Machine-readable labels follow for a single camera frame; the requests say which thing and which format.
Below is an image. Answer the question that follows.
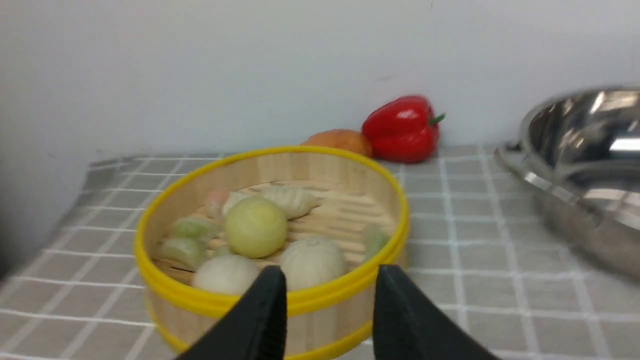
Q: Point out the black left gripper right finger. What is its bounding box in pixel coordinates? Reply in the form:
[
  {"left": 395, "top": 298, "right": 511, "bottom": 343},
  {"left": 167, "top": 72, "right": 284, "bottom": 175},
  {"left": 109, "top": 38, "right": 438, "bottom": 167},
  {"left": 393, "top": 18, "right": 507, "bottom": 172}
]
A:
[{"left": 372, "top": 264, "right": 498, "bottom": 360}]

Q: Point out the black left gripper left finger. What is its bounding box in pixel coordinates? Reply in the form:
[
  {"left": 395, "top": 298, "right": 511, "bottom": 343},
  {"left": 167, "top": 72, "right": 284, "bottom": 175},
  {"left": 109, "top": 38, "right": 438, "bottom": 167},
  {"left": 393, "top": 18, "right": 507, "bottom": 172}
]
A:
[{"left": 176, "top": 265, "right": 288, "bottom": 360}]

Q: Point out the yellow-rimmed bamboo steamer basket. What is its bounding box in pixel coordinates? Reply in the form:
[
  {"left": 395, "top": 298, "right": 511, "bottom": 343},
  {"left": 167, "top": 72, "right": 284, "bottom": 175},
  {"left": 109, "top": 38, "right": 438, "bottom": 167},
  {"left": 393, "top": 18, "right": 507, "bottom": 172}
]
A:
[{"left": 134, "top": 146, "right": 410, "bottom": 360}]

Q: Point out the stainless steel pot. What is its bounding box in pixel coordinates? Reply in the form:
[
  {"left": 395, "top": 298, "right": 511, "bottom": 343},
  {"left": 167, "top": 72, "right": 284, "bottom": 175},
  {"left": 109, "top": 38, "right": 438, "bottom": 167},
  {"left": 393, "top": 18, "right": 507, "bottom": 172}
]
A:
[{"left": 494, "top": 85, "right": 640, "bottom": 280}]

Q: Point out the white round bun front left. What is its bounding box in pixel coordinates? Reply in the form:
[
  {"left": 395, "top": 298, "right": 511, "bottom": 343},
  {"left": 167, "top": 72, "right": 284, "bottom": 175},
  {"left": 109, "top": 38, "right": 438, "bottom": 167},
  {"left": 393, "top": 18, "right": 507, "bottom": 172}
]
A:
[{"left": 191, "top": 254, "right": 261, "bottom": 296}]

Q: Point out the white round bun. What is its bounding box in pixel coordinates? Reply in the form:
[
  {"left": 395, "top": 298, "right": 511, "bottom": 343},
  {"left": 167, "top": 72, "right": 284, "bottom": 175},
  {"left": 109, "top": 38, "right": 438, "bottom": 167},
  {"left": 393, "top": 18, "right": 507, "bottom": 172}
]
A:
[
  {"left": 191, "top": 254, "right": 261, "bottom": 296},
  {"left": 279, "top": 236, "right": 348, "bottom": 292}
]

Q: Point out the white round bun front right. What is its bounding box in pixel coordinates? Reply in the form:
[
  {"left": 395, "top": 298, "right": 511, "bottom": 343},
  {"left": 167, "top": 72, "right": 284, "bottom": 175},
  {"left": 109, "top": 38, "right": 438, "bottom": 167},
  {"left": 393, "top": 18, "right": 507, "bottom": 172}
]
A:
[{"left": 279, "top": 236, "right": 348, "bottom": 292}]

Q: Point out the green dumpling right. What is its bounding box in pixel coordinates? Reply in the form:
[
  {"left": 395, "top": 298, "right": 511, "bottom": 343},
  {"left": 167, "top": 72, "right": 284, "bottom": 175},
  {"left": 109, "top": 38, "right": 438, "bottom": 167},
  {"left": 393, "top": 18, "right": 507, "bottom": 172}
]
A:
[{"left": 362, "top": 223, "right": 391, "bottom": 264}]

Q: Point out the green dumpling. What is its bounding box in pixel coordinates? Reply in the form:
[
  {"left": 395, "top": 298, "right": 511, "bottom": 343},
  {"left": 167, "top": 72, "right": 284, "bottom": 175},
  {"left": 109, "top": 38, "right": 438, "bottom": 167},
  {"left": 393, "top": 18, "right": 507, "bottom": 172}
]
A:
[
  {"left": 158, "top": 216, "right": 221, "bottom": 271},
  {"left": 362, "top": 223, "right": 391, "bottom": 264}
]

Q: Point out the yellowish round bun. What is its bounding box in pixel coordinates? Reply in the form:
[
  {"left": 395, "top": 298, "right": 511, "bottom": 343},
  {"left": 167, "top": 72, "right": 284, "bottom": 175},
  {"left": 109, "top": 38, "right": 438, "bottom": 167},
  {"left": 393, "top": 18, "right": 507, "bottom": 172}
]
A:
[{"left": 224, "top": 196, "right": 288, "bottom": 259}]

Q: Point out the grey checked tablecloth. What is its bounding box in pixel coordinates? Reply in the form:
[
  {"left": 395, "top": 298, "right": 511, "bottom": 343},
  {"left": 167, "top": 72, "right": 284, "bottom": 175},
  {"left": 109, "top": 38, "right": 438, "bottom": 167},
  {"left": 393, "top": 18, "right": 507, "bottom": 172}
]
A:
[{"left": 1, "top": 145, "right": 640, "bottom": 360}]

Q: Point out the green dumpling left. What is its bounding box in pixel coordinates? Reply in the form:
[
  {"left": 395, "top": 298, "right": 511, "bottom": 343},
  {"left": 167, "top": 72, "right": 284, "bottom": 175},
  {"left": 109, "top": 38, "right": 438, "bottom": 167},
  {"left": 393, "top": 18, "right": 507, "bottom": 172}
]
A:
[{"left": 158, "top": 216, "right": 221, "bottom": 271}]

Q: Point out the pale pleated dumpling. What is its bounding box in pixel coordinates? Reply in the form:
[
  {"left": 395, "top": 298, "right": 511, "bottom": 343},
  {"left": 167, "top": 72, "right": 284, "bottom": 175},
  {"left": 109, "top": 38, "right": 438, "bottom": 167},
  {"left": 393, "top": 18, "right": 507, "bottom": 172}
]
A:
[{"left": 259, "top": 186, "right": 319, "bottom": 220}]

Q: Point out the pink white dumpling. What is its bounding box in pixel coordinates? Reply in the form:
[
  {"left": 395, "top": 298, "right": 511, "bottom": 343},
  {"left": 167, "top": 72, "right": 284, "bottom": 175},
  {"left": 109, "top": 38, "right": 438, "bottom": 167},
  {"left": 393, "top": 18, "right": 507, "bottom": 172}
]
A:
[{"left": 203, "top": 187, "right": 250, "bottom": 222}]

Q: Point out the orange-brown potato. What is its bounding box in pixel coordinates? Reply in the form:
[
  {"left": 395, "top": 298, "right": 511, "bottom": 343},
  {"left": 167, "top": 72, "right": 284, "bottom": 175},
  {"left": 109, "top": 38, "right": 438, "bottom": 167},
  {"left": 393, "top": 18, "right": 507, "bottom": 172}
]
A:
[{"left": 301, "top": 129, "right": 374, "bottom": 158}]

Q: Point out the red bell pepper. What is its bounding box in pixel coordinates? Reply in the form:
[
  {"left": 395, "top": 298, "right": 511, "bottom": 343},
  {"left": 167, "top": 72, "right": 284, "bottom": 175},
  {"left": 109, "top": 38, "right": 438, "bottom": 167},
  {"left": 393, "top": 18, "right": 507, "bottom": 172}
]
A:
[{"left": 361, "top": 95, "right": 446, "bottom": 164}]

